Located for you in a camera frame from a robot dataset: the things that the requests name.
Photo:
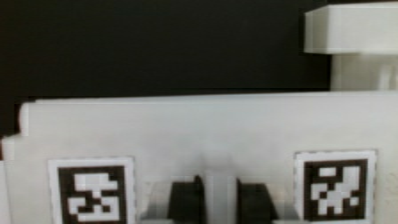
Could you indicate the white cabinet body box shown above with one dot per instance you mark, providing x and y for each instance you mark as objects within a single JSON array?
[{"x": 352, "y": 33}]

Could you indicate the small white cabinet panel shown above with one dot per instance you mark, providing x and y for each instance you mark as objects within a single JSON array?
[{"x": 308, "y": 142}]

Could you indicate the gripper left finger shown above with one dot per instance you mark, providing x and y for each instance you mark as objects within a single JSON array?
[{"x": 176, "y": 203}]

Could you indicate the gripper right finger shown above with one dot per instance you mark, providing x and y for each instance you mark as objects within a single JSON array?
[{"x": 258, "y": 211}]

